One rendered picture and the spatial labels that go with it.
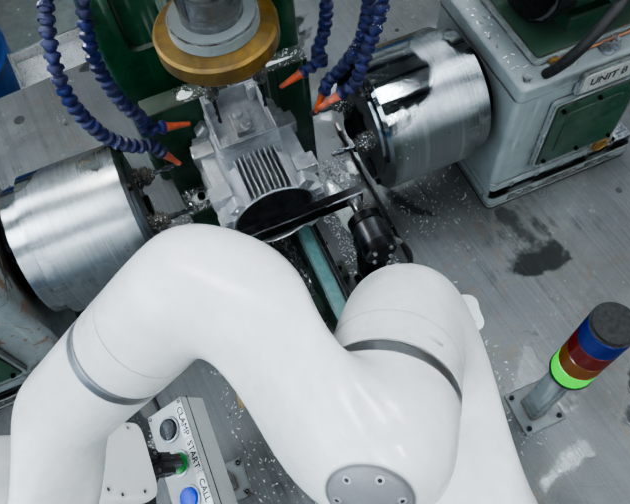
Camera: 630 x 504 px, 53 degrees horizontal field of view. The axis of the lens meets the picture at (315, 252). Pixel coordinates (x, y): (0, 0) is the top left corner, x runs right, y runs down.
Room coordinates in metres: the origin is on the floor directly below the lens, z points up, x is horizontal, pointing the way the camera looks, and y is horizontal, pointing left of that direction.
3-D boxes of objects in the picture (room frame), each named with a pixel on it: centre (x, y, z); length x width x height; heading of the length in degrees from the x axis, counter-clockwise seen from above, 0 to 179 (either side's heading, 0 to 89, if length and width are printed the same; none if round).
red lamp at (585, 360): (0.24, -0.35, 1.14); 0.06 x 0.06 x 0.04
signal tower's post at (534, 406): (0.24, -0.35, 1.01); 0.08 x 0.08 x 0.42; 15
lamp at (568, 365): (0.24, -0.35, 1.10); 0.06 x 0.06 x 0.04
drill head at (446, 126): (0.77, -0.24, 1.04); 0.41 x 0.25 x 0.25; 105
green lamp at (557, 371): (0.24, -0.35, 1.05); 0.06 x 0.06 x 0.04
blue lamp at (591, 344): (0.24, -0.35, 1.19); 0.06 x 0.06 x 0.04
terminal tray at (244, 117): (0.72, 0.09, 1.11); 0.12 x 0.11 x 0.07; 15
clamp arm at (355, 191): (0.57, 0.03, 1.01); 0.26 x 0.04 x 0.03; 105
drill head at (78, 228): (0.59, 0.42, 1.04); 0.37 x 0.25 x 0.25; 105
